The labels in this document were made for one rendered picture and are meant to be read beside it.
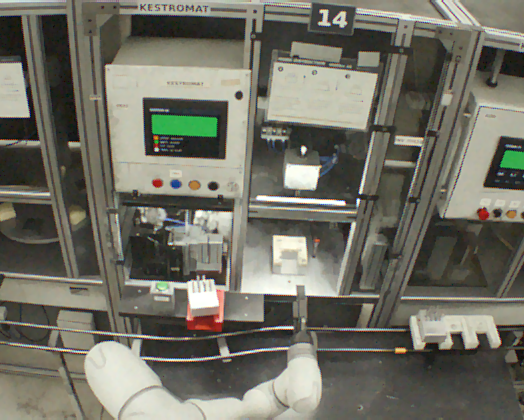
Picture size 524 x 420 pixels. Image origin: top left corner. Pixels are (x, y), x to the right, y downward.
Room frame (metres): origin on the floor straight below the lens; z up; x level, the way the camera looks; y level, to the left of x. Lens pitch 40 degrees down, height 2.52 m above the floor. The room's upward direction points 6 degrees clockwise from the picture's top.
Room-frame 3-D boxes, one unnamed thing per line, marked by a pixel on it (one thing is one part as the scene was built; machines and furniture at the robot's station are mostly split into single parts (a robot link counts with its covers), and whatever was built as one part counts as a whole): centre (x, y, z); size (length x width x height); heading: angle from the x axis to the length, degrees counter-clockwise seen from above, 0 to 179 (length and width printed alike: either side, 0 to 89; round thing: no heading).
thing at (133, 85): (1.52, 0.28, 1.60); 0.42 x 0.29 x 0.46; 94
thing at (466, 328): (1.34, -0.81, 0.84); 0.36 x 0.14 x 0.10; 94
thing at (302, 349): (0.99, -0.16, 1.12); 0.09 x 0.06 x 0.09; 94
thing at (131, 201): (1.38, 0.27, 1.37); 0.36 x 0.04 x 0.04; 94
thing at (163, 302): (1.31, 0.33, 0.97); 0.08 x 0.08 x 0.12; 4
